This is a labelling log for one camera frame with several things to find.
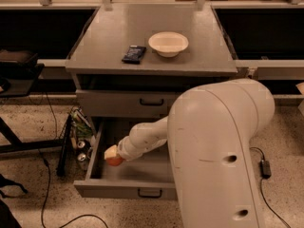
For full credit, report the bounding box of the closed grey upper drawer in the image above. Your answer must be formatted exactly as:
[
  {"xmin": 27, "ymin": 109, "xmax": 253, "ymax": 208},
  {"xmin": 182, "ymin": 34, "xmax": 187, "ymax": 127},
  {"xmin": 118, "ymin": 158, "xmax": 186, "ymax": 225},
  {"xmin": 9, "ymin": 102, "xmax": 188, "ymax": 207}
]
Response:
[{"xmin": 76, "ymin": 89, "xmax": 179, "ymax": 118}]

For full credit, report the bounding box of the black side table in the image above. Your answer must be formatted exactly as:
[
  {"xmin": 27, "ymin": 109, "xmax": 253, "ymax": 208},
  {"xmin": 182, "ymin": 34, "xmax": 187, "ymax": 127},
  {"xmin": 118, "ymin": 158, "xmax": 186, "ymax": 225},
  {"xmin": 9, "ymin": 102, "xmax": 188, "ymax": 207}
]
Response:
[{"xmin": 0, "ymin": 64, "xmax": 72, "ymax": 177}]

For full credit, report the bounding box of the upper soda can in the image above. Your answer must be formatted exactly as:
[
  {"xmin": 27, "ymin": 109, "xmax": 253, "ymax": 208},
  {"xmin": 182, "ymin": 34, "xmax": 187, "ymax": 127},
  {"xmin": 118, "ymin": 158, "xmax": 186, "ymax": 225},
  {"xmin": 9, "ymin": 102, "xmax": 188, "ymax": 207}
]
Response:
[{"xmin": 77, "ymin": 140, "xmax": 86, "ymax": 149}]

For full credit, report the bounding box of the black power adapter with cable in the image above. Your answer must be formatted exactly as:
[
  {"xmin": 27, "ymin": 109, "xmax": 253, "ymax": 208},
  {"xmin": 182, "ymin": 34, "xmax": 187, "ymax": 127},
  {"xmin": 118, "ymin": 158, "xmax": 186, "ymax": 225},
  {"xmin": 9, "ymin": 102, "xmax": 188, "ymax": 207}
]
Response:
[{"xmin": 251, "ymin": 147, "xmax": 292, "ymax": 228}]

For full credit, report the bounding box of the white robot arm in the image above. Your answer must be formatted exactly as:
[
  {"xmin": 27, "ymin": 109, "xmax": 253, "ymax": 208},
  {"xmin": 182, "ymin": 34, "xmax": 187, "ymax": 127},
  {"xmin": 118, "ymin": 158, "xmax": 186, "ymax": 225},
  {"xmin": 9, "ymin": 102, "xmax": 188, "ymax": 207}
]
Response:
[{"xmin": 104, "ymin": 78, "xmax": 275, "ymax": 228}]

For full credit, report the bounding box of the dark blue snack bag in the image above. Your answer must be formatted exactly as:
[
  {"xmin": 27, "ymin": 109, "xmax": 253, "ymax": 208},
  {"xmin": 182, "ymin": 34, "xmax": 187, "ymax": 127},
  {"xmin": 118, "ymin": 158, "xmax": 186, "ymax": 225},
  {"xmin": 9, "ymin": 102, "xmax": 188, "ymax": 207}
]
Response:
[{"xmin": 122, "ymin": 46, "xmax": 146, "ymax": 65}]

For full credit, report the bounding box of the white paper bowl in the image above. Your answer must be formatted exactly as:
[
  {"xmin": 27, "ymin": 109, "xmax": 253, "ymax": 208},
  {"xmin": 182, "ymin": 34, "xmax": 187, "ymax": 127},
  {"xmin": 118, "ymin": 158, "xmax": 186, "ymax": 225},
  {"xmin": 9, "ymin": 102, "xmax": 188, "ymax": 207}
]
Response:
[{"xmin": 148, "ymin": 31, "xmax": 189, "ymax": 58}]

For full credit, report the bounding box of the black cable on floor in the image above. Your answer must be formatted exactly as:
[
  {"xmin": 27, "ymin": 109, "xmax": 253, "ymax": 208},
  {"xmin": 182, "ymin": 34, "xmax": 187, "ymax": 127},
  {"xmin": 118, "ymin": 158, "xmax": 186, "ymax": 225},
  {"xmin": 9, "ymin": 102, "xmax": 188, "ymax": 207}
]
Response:
[{"xmin": 28, "ymin": 92, "xmax": 110, "ymax": 228}]

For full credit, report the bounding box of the grey drawer cabinet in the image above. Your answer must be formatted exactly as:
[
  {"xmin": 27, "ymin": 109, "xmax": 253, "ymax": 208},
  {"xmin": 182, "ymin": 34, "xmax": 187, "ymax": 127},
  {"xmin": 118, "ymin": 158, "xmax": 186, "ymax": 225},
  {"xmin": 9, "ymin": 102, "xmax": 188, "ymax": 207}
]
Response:
[{"xmin": 66, "ymin": 4, "xmax": 237, "ymax": 133}]

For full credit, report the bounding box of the red apple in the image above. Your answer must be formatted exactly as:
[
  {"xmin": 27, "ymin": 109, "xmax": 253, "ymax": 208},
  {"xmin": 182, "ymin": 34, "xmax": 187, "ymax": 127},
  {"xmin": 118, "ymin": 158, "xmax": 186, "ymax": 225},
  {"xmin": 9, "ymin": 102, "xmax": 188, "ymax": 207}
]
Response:
[{"xmin": 105, "ymin": 157, "xmax": 124, "ymax": 166}]

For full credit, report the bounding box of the green snack bags pile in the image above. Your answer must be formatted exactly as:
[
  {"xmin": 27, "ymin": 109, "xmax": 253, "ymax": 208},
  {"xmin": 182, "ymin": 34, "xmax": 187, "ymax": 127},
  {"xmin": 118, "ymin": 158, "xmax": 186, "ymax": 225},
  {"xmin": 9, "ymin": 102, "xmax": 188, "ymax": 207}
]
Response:
[{"xmin": 70, "ymin": 108, "xmax": 93, "ymax": 139}]

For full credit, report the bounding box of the lower soda can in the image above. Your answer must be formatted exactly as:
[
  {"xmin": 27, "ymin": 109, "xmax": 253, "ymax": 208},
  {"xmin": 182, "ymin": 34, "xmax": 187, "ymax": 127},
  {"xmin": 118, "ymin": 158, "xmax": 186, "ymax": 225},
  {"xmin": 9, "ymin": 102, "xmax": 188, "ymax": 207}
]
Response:
[{"xmin": 77, "ymin": 153, "xmax": 88, "ymax": 171}]

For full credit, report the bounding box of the soda can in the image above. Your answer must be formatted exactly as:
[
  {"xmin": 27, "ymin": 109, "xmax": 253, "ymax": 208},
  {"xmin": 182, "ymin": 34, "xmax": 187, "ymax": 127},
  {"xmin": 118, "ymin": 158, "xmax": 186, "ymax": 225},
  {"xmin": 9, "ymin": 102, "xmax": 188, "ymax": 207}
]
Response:
[
  {"xmin": 77, "ymin": 153, "xmax": 88, "ymax": 171},
  {"xmin": 77, "ymin": 140, "xmax": 86, "ymax": 149}
]

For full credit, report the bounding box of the open grey lower drawer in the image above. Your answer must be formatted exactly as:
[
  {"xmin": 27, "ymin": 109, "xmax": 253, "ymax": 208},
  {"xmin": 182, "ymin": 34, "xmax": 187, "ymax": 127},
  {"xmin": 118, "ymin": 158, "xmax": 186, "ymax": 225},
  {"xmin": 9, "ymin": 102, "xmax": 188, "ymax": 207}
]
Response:
[{"xmin": 74, "ymin": 118, "xmax": 177, "ymax": 200}]

